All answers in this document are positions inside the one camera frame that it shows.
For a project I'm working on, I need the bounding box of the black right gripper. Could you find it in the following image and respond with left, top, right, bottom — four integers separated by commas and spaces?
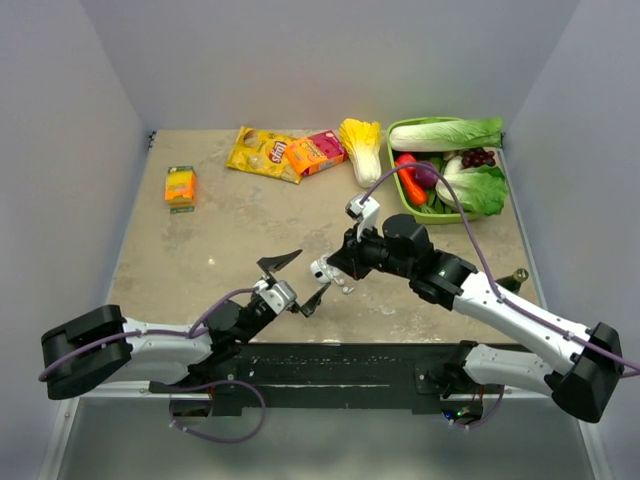
329, 220, 415, 281

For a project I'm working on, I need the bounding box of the white earbud charging case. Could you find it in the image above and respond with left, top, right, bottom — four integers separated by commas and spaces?
309, 256, 345, 286

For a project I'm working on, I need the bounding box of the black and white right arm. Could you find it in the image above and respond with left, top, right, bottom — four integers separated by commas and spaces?
327, 214, 623, 423

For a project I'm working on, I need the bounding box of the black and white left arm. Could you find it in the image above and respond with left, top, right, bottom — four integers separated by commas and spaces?
38, 251, 329, 400

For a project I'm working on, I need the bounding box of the green plastic basket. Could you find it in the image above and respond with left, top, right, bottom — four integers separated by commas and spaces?
387, 117, 502, 225

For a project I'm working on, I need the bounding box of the orange red pepper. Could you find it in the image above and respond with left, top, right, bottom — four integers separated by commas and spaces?
397, 167, 428, 207

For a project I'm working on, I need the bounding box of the purple red onion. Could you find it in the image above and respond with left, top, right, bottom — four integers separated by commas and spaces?
414, 160, 439, 190

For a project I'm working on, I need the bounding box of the red apple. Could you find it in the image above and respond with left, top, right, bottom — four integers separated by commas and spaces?
395, 153, 417, 175

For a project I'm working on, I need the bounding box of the orange pink snack box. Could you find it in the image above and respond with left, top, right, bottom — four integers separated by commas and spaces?
284, 130, 347, 177

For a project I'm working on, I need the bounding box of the yellow white napa cabbage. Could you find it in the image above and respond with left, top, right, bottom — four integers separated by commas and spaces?
339, 118, 382, 189

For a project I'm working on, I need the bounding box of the yellow chips bag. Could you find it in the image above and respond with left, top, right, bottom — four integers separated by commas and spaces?
226, 126, 301, 184

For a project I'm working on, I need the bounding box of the green leafy bok choy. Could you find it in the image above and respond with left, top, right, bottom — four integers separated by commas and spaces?
442, 156, 509, 216

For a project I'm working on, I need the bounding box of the orange yellow sponge pack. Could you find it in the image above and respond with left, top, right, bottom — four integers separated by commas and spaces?
164, 166, 197, 214

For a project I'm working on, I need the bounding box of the purple grapes bunch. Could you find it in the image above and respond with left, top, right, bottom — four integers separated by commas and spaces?
461, 147, 496, 169

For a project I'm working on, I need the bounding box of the green glass bottle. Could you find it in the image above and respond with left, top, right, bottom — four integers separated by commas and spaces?
495, 268, 529, 294

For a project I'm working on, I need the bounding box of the long green white cabbage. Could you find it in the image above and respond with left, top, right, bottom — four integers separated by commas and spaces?
388, 117, 503, 152

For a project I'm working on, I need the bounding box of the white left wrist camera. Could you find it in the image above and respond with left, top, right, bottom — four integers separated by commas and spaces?
253, 279, 297, 315

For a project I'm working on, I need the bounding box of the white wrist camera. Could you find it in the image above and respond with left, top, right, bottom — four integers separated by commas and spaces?
345, 194, 380, 242
253, 279, 297, 315

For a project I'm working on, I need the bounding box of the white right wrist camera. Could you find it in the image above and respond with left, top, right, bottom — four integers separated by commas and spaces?
345, 194, 380, 242

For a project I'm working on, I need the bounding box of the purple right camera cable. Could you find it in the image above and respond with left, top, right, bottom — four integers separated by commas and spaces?
362, 160, 640, 379

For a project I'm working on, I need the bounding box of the purple camera cable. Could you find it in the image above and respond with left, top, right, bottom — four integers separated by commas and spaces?
362, 160, 640, 379
37, 287, 261, 384

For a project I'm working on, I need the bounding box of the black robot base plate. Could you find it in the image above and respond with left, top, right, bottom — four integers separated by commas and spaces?
149, 343, 499, 416

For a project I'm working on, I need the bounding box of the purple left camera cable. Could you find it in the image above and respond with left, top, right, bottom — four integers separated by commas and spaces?
37, 287, 261, 384

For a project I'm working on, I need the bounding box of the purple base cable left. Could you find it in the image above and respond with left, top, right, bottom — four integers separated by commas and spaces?
168, 378, 269, 444

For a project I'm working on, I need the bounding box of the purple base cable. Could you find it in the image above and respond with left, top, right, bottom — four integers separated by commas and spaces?
168, 378, 269, 444
447, 382, 506, 431

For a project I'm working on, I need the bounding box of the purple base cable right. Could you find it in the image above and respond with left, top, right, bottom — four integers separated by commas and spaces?
447, 382, 506, 431

